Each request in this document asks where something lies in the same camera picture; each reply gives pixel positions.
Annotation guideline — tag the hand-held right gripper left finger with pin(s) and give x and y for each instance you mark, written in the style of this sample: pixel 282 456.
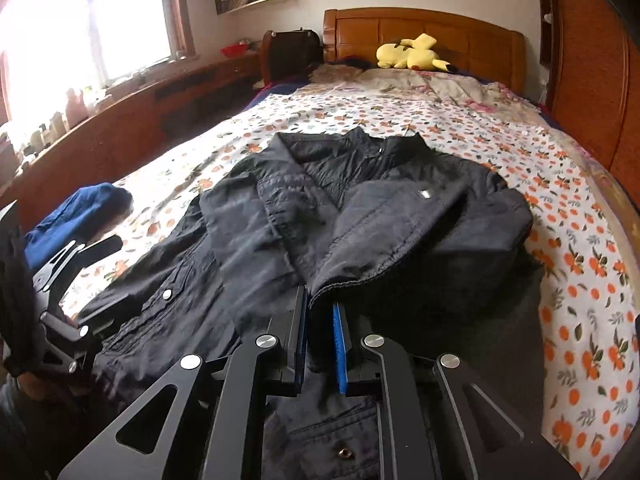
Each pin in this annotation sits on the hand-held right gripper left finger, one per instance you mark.
pixel 301 330

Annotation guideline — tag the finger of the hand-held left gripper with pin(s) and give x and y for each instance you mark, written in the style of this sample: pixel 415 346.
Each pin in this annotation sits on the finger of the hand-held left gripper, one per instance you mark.
pixel 72 345
pixel 75 257

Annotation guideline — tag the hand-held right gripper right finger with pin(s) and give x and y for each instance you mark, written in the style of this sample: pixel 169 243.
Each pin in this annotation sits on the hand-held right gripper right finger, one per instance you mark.
pixel 341 350

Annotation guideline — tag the black jacket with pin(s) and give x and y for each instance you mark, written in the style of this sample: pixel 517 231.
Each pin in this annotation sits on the black jacket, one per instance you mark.
pixel 375 220

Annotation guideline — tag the person's left hand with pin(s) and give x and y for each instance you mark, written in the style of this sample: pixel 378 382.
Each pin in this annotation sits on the person's left hand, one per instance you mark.
pixel 45 385

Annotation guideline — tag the navy blue folded garment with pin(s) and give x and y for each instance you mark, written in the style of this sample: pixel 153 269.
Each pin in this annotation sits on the navy blue folded garment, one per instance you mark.
pixel 75 215

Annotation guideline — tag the long wooden desk cabinet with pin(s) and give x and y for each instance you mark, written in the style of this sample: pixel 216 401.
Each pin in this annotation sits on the long wooden desk cabinet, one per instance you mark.
pixel 125 115

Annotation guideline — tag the window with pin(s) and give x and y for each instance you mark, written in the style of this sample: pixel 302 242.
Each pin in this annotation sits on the window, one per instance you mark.
pixel 75 25

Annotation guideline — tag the navy red-edged blanket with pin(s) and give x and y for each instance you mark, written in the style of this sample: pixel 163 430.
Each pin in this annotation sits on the navy red-edged blanket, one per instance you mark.
pixel 270 91

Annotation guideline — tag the orange print bed sheet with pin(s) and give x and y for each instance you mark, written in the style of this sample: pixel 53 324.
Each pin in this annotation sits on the orange print bed sheet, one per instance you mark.
pixel 575 240

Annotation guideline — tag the red bowl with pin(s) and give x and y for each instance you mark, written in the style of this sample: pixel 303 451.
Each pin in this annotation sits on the red bowl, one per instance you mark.
pixel 235 50

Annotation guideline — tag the floral beige quilt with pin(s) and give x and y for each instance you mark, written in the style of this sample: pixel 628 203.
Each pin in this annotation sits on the floral beige quilt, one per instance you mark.
pixel 435 87

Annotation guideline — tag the black bag on chair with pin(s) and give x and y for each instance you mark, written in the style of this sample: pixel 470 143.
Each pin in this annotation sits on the black bag on chair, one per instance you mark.
pixel 292 52

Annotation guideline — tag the yellow plush toy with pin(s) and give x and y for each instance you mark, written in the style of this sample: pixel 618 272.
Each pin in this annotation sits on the yellow plush toy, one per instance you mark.
pixel 412 55

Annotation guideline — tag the wooden headboard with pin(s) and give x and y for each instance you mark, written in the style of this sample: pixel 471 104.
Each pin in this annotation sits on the wooden headboard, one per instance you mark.
pixel 450 30

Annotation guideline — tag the wooden slatted wardrobe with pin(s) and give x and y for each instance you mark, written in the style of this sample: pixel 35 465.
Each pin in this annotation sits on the wooden slatted wardrobe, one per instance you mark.
pixel 595 50

